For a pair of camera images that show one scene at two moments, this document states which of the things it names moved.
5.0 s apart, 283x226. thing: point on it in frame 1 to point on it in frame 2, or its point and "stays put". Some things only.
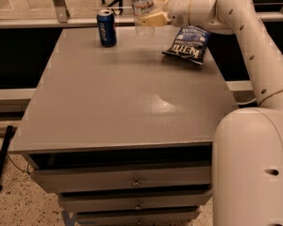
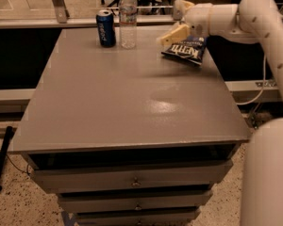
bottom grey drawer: (180, 217) stays put
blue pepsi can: (106, 21) stays put
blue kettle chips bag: (191, 42) stays put
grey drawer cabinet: (124, 134) stays put
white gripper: (178, 8) to (197, 19)
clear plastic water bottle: (142, 5) to (127, 18)
